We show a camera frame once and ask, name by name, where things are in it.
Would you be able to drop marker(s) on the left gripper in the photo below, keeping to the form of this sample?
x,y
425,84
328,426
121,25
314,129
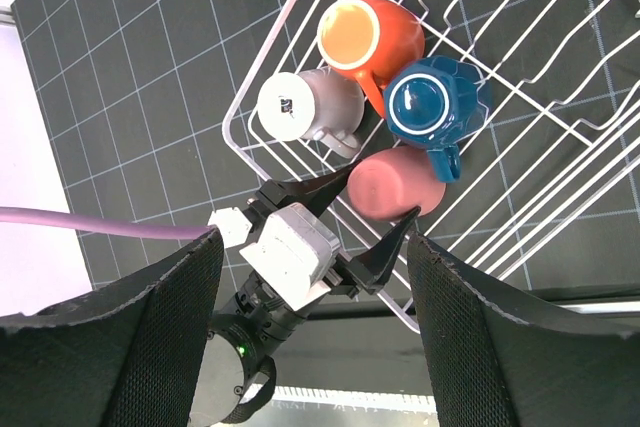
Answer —
x,y
369,271

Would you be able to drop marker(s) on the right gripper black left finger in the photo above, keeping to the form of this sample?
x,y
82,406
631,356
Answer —
x,y
127,354

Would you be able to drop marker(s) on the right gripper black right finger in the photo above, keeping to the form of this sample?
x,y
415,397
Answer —
x,y
498,356

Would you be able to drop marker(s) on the pink cup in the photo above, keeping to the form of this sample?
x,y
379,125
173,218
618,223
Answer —
x,y
389,183

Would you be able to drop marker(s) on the blue mug cream inside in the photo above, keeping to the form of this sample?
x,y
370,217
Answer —
x,y
434,104

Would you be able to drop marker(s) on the orange mug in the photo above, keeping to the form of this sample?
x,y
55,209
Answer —
x,y
370,42

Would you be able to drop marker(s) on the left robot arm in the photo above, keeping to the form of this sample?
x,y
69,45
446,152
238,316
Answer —
x,y
243,335

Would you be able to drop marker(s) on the black gridded table mat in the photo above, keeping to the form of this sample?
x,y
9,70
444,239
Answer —
x,y
150,118

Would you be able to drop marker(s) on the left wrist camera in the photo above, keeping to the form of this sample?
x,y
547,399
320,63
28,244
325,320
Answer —
x,y
293,254

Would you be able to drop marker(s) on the slotted cable duct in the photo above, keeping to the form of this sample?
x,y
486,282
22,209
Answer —
x,y
356,399

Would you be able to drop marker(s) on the white wire dish rack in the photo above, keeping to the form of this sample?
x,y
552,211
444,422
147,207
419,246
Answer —
x,y
514,123

